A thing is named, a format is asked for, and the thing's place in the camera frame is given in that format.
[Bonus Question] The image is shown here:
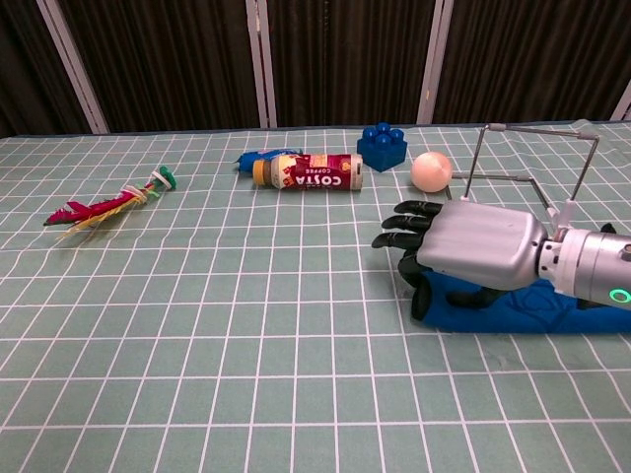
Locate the blue building block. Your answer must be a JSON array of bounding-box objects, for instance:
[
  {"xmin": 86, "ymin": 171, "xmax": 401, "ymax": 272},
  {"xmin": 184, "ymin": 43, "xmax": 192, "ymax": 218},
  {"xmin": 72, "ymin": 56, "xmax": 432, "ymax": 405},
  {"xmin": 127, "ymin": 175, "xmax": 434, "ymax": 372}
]
[{"xmin": 356, "ymin": 122, "xmax": 408, "ymax": 173}]

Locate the black and blue cloth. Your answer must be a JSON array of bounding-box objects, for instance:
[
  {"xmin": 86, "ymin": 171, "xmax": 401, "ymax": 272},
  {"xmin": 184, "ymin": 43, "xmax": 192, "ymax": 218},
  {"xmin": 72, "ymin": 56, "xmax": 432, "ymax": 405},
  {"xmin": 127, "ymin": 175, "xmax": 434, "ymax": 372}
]
[{"xmin": 410, "ymin": 224, "xmax": 631, "ymax": 337}]

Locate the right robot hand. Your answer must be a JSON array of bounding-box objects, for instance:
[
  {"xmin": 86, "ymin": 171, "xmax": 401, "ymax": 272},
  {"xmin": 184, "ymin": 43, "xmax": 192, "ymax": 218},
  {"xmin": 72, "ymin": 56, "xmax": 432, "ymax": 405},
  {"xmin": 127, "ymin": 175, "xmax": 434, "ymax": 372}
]
[{"xmin": 371, "ymin": 199, "xmax": 549, "ymax": 309}]

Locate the Costa coffee bottle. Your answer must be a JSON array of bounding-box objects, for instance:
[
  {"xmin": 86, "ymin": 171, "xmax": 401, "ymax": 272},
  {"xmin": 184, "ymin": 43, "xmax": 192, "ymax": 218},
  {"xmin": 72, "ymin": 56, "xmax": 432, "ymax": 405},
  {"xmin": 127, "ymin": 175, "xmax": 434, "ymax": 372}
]
[{"xmin": 251, "ymin": 153, "xmax": 365, "ymax": 191}]

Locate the peach ball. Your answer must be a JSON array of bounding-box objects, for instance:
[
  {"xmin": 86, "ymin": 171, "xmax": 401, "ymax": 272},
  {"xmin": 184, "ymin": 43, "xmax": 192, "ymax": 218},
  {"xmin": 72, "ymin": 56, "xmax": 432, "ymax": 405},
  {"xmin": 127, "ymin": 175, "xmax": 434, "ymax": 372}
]
[{"xmin": 410, "ymin": 152, "xmax": 454, "ymax": 192}]

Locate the green grid cutting mat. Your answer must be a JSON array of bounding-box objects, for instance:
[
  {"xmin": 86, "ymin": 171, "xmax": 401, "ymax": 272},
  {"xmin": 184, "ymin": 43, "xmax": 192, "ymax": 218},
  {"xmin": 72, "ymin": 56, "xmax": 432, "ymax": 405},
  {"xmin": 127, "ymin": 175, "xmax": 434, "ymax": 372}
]
[{"xmin": 0, "ymin": 120, "xmax": 631, "ymax": 473}]

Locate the blue snack packet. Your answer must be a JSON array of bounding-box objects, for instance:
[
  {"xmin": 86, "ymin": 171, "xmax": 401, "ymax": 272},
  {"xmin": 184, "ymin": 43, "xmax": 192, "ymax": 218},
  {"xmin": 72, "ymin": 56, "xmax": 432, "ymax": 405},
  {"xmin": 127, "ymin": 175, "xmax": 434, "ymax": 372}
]
[{"xmin": 235, "ymin": 147, "xmax": 305, "ymax": 173}]

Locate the colourful feather toy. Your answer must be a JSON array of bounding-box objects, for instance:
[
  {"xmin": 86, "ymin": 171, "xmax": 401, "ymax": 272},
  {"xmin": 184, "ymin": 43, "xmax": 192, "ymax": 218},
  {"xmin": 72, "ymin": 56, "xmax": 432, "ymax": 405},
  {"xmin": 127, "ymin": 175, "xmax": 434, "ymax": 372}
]
[{"xmin": 42, "ymin": 166, "xmax": 177, "ymax": 241}]

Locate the white partition post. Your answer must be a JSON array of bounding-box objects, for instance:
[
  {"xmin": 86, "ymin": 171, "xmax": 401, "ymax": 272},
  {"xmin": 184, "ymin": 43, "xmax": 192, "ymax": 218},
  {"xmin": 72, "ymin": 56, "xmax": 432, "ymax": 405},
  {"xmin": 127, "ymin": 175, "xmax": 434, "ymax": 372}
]
[
  {"xmin": 609, "ymin": 81, "xmax": 631, "ymax": 122},
  {"xmin": 36, "ymin": 0, "xmax": 109, "ymax": 135},
  {"xmin": 245, "ymin": 0, "xmax": 279, "ymax": 129},
  {"xmin": 416, "ymin": 0, "xmax": 456, "ymax": 125}
]

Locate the metal wire rack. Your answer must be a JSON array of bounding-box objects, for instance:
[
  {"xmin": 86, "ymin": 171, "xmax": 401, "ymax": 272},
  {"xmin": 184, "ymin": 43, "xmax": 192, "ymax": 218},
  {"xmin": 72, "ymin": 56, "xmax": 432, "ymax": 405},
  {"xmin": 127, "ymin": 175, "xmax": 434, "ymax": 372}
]
[{"xmin": 451, "ymin": 122, "xmax": 600, "ymax": 242}]

